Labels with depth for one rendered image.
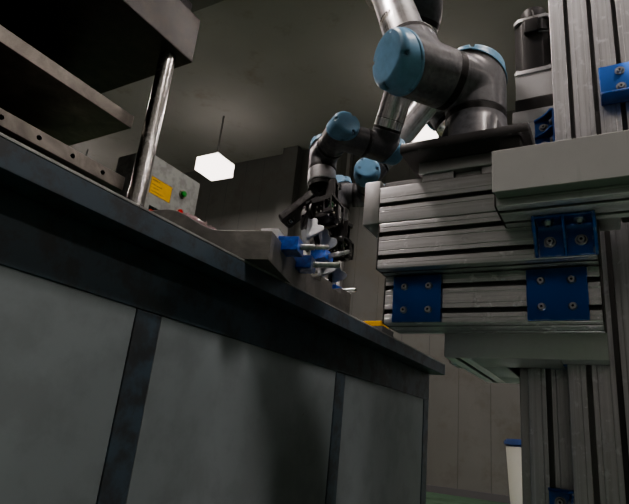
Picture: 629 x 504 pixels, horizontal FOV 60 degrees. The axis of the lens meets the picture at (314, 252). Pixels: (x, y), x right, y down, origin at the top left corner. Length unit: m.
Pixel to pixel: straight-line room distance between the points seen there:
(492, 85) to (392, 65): 0.20
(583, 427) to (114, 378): 0.76
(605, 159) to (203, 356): 0.68
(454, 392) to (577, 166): 6.65
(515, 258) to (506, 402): 6.36
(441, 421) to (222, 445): 6.49
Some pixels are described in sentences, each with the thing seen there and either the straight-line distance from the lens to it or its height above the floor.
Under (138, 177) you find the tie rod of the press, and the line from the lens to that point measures 1.94.
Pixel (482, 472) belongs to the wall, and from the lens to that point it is 7.29.
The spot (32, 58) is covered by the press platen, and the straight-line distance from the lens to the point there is 1.92.
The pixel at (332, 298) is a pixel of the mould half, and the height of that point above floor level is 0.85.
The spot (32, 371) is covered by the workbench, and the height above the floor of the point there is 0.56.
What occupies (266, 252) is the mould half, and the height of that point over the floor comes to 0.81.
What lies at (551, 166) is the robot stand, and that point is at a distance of 0.84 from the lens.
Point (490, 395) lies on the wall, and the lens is 7.29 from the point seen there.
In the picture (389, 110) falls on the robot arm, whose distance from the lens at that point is 1.44.
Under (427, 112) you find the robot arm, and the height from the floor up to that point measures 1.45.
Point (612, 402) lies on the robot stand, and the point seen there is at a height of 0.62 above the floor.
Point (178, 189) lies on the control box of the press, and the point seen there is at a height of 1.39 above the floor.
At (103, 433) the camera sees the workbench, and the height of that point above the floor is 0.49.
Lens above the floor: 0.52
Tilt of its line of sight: 19 degrees up
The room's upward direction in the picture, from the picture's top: 6 degrees clockwise
